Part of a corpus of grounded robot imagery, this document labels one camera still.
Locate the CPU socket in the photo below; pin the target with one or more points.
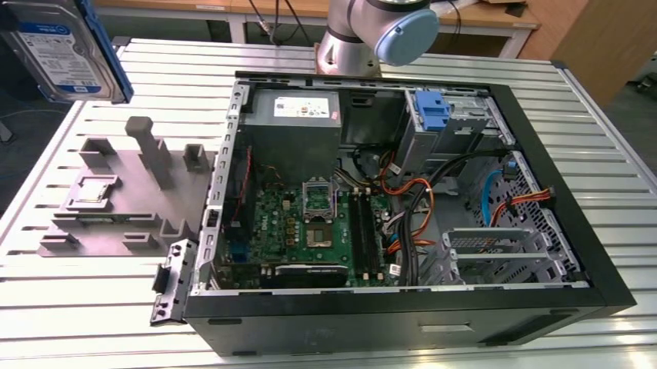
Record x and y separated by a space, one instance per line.
321 237

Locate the grey card retainer bracket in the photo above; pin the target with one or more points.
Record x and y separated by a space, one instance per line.
177 276

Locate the green motherboard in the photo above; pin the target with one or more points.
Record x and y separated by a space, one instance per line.
277 230

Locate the brown wooden cabinet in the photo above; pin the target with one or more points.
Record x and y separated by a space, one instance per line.
591 46

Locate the metal disk bay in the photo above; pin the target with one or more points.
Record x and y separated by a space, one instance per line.
493 231

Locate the hard disk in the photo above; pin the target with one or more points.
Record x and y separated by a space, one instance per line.
56 57

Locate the black graphics card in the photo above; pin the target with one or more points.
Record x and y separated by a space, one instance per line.
307 274

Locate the grey parts rack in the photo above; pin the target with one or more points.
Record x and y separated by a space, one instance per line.
143 215

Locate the black PC case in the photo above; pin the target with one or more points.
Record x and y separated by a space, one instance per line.
360 326

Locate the metal drive cage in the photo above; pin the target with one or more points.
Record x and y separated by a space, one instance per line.
416 150

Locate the wooden desk with white frame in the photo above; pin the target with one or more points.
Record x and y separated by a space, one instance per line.
493 15

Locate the green RAM stick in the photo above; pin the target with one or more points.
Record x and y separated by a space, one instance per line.
116 220

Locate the silver CPU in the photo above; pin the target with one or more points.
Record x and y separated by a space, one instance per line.
92 193

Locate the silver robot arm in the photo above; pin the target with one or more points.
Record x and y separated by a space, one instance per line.
349 50

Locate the blue drive latch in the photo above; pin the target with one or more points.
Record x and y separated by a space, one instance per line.
432 111

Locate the grey power supply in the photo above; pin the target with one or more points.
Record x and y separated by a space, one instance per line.
293 150

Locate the black RAM slot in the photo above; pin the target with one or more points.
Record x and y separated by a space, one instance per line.
373 234
360 234

